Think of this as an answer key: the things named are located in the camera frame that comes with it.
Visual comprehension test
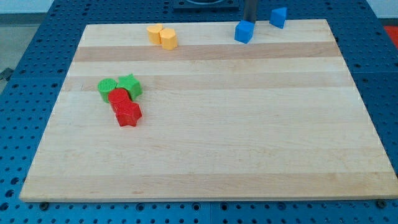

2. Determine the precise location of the dark cylindrical robot stick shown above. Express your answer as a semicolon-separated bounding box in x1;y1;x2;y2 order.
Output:
243;0;259;24

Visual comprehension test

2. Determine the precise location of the yellow heart block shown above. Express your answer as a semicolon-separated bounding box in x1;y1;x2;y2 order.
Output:
146;24;163;45

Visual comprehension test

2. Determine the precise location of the red cylinder block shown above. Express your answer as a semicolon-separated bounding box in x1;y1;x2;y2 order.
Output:
108;88;130;112

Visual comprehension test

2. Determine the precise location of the red star block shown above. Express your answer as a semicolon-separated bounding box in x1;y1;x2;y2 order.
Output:
114;101;142;127

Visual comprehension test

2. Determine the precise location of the blue cube block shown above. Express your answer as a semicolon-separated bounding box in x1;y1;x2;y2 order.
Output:
234;20;255;44

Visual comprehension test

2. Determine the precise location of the blue triangular block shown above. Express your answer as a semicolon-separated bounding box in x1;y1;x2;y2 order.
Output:
269;7;287;29

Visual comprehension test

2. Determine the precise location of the green star block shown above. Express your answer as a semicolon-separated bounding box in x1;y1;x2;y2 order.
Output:
117;73;142;101

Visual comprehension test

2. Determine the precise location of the wooden board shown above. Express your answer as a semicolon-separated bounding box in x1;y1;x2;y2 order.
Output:
20;19;397;202

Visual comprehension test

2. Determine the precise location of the green cylinder block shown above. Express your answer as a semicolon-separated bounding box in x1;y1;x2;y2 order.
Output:
97;78;118;103

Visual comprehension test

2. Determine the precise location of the yellow hexagon block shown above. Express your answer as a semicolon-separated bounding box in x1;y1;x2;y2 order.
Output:
160;28;178;50

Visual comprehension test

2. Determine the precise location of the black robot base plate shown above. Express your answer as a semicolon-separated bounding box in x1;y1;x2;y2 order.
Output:
172;0;239;11

